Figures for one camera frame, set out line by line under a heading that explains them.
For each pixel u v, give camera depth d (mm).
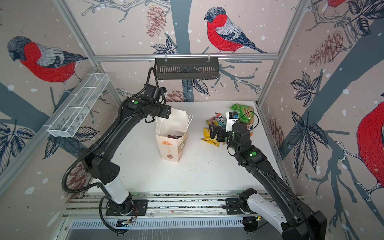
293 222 388
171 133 1001
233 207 734
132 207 724
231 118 624
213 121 1055
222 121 994
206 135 985
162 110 712
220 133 635
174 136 976
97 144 447
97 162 425
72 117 729
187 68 1053
